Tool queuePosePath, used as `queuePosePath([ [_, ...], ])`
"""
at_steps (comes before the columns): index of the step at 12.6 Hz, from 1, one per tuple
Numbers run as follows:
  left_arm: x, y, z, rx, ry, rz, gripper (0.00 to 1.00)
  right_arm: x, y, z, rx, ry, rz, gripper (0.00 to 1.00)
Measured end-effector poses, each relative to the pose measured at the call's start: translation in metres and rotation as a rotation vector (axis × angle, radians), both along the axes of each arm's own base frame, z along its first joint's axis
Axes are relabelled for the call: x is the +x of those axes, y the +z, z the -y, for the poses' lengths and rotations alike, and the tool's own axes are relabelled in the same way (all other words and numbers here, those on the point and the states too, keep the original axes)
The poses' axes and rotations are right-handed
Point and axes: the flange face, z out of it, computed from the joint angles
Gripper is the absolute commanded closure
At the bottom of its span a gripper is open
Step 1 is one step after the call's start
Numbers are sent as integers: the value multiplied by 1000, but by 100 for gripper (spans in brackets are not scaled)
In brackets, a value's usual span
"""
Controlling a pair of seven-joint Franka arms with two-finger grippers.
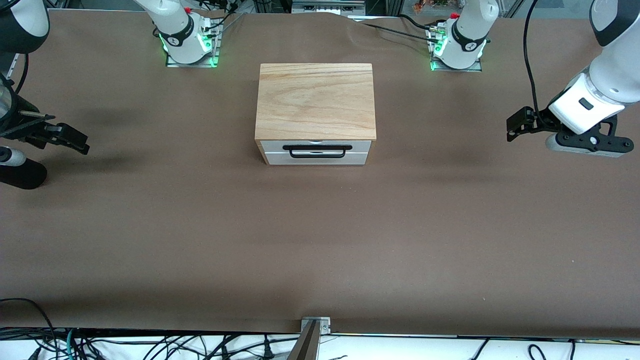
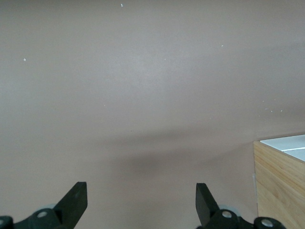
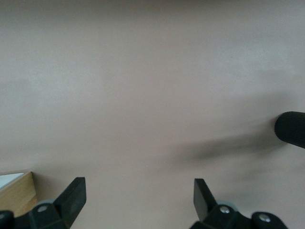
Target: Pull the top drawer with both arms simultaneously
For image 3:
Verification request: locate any black ribbed tube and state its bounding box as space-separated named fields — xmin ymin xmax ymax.
xmin=274 ymin=111 xmax=305 ymax=150

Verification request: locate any wooden box with white lid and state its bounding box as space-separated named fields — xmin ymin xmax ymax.
xmin=0 ymin=170 xmax=38 ymax=218

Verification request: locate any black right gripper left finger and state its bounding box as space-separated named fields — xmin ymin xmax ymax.
xmin=0 ymin=177 xmax=87 ymax=229

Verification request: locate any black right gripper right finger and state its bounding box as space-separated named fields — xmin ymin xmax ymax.
xmin=190 ymin=178 xmax=288 ymax=229

